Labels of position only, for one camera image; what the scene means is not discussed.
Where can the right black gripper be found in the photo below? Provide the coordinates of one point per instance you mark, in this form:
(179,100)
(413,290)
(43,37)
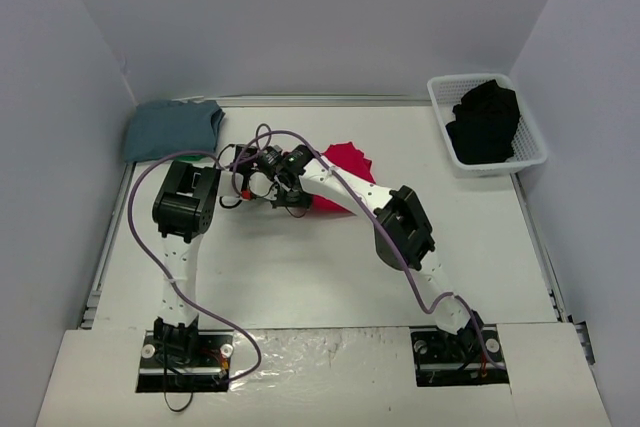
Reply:
(291,198)

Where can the red t shirt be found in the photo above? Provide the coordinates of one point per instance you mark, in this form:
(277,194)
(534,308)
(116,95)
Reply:
(348,157)

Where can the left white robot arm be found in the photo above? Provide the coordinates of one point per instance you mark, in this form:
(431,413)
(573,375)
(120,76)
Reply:
(183,211)

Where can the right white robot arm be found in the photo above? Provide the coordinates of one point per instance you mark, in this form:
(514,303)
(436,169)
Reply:
(403,233)

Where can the green folded t shirt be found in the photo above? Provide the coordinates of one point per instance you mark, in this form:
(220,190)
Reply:
(191,158)

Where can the grey folded t shirt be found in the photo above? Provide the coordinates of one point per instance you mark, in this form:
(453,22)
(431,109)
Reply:
(162,127)

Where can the white perforated plastic basket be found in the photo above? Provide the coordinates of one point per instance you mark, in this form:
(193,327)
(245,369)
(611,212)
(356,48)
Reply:
(528,146)

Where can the black t shirt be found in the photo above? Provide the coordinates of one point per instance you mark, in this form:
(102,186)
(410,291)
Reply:
(485,123)

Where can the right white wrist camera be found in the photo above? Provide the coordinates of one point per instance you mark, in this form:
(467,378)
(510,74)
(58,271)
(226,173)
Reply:
(257,186)

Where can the aluminium table frame rail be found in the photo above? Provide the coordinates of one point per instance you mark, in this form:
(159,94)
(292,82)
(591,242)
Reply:
(312,100)

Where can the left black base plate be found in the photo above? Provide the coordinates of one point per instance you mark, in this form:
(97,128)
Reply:
(205,371)

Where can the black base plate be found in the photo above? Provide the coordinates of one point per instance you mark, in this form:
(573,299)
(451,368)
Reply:
(205,371)
(440,362)

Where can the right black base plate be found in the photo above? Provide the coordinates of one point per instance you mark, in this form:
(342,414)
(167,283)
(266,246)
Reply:
(440,362)

